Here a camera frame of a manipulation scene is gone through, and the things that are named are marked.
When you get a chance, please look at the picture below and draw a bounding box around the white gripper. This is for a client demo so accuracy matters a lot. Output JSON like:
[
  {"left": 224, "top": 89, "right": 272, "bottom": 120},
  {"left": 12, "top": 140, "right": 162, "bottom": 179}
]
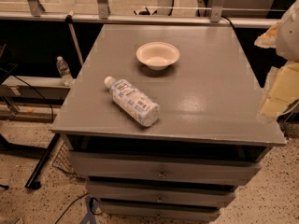
[{"left": 254, "top": 0, "right": 299, "bottom": 122}]

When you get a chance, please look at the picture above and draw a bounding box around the blue labelled plastic bottle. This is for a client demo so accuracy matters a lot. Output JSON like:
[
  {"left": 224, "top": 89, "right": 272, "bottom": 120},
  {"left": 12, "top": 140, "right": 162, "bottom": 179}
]
[{"left": 104, "top": 77, "right": 160, "bottom": 127}]

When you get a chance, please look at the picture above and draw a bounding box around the clear water bottle background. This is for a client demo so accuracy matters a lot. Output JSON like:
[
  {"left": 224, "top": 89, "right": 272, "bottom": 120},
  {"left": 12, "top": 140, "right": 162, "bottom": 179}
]
[{"left": 56, "top": 56, "right": 73, "bottom": 87}]

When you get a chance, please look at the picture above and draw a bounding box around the grey drawer cabinet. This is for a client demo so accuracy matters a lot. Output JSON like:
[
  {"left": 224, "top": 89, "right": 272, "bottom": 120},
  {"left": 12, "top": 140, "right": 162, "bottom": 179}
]
[{"left": 50, "top": 23, "right": 287, "bottom": 223}]

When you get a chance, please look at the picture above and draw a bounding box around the white bowl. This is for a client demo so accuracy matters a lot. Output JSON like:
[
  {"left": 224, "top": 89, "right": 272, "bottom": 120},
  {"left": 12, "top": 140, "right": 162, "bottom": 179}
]
[{"left": 135, "top": 42, "right": 180, "bottom": 71}]

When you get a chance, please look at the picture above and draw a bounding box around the bottom cabinet drawer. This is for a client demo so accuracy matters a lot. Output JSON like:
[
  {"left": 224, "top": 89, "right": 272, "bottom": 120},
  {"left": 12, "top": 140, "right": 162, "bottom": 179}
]
[{"left": 99, "top": 201, "right": 220, "bottom": 222}]

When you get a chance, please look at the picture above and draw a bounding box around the cabinet drawer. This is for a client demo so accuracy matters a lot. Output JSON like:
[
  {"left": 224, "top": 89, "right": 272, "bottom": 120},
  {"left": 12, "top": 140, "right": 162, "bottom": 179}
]
[
  {"left": 99, "top": 201, "right": 220, "bottom": 222},
  {"left": 67, "top": 151, "right": 261, "bottom": 186},
  {"left": 87, "top": 181, "right": 235, "bottom": 208}
]

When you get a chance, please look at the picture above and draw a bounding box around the top cabinet drawer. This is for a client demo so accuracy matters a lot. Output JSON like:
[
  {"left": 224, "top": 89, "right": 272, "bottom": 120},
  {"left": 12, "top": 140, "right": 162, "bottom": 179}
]
[{"left": 67, "top": 151, "right": 261, "bottom": 186}]

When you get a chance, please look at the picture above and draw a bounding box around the wooden stick leaning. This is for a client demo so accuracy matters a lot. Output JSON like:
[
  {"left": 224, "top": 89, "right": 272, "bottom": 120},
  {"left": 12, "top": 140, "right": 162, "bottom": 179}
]
[{"left": 65, "top": 10, "right": 84, "bottom": 66}]

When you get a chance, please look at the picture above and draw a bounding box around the middle cabinet drawer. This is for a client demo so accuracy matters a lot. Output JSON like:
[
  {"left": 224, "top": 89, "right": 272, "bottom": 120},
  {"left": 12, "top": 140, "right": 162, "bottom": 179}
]
[{"left": 87, "top": 181, "right": 235, "bottom": 208}]

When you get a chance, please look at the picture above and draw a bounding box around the black floor pole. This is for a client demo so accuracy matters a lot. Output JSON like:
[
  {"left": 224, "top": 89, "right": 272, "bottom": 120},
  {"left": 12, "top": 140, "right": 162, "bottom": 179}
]
[{"left": 25, "top": 133, "right": 60, "bottom": 190}]

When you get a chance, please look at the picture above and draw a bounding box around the metal railing frame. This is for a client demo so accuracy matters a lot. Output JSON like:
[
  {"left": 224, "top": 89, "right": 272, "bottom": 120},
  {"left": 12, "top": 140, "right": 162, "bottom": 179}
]
[{"left": 0, "top": 0, "right": 299, "bottom": 30}]

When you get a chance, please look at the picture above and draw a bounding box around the black cable on floor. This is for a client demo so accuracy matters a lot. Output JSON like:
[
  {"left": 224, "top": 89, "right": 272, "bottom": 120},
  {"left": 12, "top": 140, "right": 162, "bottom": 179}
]
[{"left": 54, "top": 192, "right": 91, "bottom": 224}]

